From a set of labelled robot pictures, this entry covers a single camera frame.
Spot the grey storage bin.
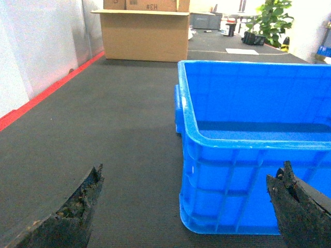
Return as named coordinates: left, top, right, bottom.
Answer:
left=190, top=12, right=223, bottom=30

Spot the open cardboard box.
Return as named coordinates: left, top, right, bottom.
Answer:
left=92, top=1, right=190, bottom=62

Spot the black table mat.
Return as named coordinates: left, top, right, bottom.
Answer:
left=0, top=28, right=308, bottom=248

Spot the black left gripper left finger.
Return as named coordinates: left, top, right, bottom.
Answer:
left=6, top=164, right=104, bottom=247

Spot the red table edge strip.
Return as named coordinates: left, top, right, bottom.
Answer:
left=1, top=51, right=104, bottom=131

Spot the green potted plant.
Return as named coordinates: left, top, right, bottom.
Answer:
left=246, top=0, right=294, bottom=48

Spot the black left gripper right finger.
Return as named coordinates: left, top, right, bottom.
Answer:
left=266, top=161, right=330, bottom=247

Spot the large blue plastic crate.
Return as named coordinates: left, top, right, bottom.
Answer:
left=174, top=60, right=330, bottom=235

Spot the white paper sheet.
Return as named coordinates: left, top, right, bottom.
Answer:
left=225, top=48, right=259, bottom=55

